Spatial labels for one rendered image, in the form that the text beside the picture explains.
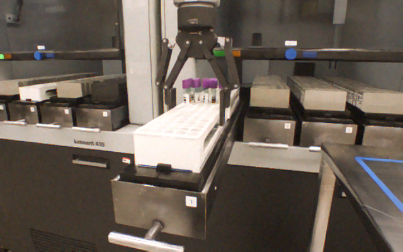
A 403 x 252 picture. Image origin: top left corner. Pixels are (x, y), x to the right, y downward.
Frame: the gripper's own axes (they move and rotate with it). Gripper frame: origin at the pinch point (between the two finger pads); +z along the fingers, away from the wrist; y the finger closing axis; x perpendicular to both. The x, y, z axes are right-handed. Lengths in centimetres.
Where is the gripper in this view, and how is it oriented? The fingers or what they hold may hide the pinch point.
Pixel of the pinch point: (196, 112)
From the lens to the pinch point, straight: 51.4
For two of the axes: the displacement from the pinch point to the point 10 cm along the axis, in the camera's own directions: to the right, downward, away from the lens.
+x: 2.5, -2.4, 9.4
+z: 0.0, 9.7, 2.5
